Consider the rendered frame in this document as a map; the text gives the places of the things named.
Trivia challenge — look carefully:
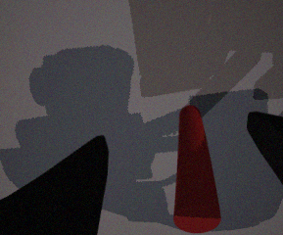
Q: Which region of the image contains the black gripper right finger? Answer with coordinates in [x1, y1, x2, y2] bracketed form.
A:
[247, 111, 283, 185]

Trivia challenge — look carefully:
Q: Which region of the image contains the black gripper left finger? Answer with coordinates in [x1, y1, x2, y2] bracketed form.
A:
[0, 136, 109, 235]

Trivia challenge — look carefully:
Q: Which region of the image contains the red peg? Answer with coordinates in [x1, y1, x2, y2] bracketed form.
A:
[173, 105, 220, 234]

